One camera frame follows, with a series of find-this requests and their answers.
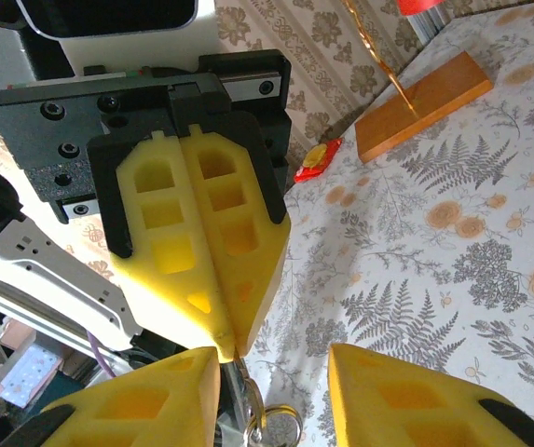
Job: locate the red snack packet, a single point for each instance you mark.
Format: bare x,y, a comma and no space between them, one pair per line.
315,160

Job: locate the floral table mat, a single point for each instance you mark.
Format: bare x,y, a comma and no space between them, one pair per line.
434,279

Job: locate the red wine glass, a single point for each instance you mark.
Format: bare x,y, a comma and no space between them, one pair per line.
420,5

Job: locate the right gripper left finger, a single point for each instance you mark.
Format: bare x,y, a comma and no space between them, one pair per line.
187,410

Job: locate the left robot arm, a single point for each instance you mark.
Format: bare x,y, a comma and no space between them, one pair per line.
61,288

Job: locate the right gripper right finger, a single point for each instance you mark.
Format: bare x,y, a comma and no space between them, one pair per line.
364,410

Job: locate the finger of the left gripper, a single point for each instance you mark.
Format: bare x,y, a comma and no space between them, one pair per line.
136,223
257,261

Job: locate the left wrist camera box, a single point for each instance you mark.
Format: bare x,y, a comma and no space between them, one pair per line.
136,51

